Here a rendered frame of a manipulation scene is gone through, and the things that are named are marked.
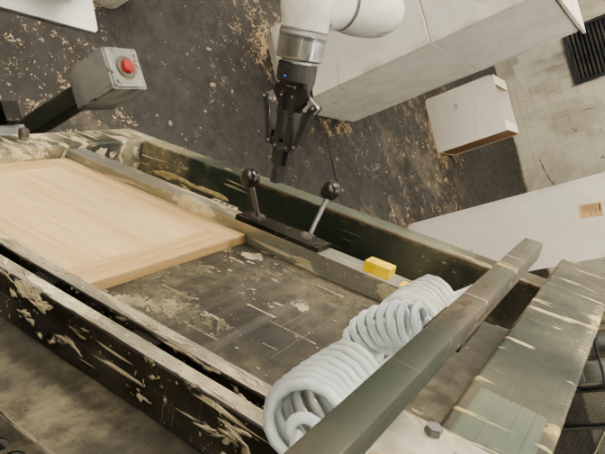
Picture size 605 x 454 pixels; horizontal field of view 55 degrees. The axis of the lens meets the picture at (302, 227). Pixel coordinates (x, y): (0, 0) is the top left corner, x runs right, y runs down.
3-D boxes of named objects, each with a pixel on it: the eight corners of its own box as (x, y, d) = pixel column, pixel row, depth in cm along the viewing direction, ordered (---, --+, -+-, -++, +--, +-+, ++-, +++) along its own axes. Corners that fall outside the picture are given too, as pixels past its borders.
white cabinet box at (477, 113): (440, 105, 644) (505, 81, 603) (453, 156, 638) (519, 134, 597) (424, 100, 607) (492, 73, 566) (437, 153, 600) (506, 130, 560)
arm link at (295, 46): (297, 29, 114) (292, 59, 116) (270, 23, 107) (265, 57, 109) (336, 37, 110) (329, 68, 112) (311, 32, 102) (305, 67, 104)
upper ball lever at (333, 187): (301, 242, 113) (329, 182, 115) (317, 249, 112) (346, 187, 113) (293, 237, 110) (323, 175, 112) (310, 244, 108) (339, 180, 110)
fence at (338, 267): (83, 163, 147) (84, 148, 145) (431, 311, 103) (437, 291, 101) (66, 165, 143) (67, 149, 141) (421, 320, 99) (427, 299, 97)
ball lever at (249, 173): (257, 213, 119) (247, 161, 110) (272, 220, 118) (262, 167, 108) (246, 224, 117) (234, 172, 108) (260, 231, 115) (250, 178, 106)
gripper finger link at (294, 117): (300, 93, 113) (306, 95, 113) (291, 149, 117) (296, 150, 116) (289, 93, 110) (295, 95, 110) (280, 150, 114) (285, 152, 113)
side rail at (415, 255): (154, 175, 169) (158, 138, 166) (536, 329, 118) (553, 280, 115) (139, 177, 164) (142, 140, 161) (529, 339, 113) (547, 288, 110)
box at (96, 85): (98, 72, 174) (136, 48, 164) (110, 111, 174) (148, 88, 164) (63, 71, 164) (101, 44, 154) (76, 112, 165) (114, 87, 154)
